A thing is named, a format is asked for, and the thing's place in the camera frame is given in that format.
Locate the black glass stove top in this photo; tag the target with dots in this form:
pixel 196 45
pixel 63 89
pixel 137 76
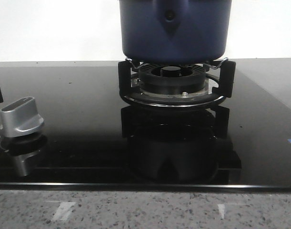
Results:
pixel 92 140

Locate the right black pot support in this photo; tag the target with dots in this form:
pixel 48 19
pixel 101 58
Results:
pixel 218 86

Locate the blue cooking pot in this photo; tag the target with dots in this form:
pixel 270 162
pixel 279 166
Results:
pixel 174 31

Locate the silver right stove knob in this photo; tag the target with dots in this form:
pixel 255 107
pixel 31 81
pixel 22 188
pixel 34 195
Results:
pixel 21 118

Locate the right gas burner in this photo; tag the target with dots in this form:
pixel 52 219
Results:
pixel 162 79

